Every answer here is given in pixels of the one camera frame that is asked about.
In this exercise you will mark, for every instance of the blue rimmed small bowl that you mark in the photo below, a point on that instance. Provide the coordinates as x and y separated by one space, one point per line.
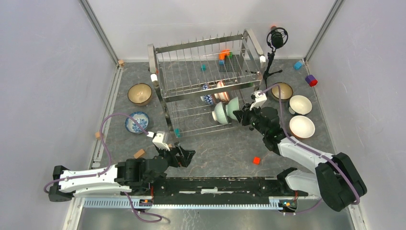
299 105

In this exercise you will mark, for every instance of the copper bowl with floral motif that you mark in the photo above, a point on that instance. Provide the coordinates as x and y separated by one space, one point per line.
140 94

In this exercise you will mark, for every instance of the white bowl with orange rim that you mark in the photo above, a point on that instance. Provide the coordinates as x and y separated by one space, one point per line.
302 127

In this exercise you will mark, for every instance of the steel two-tier dish rack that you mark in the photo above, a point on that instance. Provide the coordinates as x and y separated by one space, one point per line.
177 79

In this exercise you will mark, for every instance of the pink patterned rear bowl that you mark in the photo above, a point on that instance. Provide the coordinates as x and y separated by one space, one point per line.
209 99

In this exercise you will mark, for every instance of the purple and red block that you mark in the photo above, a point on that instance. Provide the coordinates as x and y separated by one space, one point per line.
311 80

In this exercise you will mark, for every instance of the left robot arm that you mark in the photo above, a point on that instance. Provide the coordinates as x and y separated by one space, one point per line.
133 176

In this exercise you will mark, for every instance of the red cube block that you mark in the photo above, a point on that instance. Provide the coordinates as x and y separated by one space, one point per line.
256 160

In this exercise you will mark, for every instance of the white blue floral bowl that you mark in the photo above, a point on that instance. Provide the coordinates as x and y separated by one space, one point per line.
138 122

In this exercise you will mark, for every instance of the black microphone on tripod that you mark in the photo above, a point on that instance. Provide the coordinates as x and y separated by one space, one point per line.
276 39

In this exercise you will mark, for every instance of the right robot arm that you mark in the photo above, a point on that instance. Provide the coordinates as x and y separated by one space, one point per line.
332 177

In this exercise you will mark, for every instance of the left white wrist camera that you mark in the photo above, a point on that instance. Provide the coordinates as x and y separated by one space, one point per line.
159 139

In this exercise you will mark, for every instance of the grey building baseplate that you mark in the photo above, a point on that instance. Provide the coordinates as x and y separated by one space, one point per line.
229 64

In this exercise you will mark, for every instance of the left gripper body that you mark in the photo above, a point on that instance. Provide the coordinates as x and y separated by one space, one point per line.
174 160

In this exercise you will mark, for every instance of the orange arch block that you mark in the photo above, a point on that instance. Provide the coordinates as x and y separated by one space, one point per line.
223 54

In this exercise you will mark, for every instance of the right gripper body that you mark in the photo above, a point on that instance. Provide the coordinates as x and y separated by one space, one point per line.
248 116

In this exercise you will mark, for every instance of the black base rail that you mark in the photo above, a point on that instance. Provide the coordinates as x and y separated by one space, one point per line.
218 190

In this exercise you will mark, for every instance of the light blue block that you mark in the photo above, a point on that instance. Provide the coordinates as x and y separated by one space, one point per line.
298 65

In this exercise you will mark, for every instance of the long wooden block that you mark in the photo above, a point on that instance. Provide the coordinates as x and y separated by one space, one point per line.
139 154

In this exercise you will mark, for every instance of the celadon green bowl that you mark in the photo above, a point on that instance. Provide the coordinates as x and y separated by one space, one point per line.
233 105
219 114

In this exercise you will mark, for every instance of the celadon green front bowl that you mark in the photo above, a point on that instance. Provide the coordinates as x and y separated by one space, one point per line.
233 105

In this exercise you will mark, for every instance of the dark bowl with lattice band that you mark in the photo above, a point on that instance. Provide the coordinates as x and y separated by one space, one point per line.
282 91

